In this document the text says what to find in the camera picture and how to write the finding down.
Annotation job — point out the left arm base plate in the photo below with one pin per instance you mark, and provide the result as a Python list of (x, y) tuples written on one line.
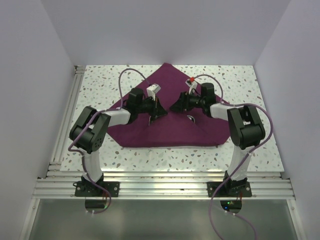
[(88, 190)]

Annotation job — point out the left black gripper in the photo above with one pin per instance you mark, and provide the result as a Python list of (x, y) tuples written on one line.
[(157, 109)]

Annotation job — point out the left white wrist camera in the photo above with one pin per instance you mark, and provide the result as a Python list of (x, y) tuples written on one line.
[(152, 91)]

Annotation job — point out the purple cloth mat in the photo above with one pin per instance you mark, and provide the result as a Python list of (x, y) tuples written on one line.
[(174, 129)]

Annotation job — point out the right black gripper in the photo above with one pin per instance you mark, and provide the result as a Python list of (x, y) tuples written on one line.
[(180, 105)]

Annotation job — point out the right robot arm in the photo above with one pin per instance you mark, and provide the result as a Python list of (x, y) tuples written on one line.
[(245, 127)]

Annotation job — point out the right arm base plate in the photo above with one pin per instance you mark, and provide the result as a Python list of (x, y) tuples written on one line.
[(231, 189)]

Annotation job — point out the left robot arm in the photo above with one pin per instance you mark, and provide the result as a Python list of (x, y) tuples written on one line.
[(89, 130)]

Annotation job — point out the aluminium frame rails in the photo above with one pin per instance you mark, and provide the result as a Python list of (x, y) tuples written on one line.
[(163, 192)]

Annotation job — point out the metal tray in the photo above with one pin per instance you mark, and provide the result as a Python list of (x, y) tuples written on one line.
[(189, 116)]

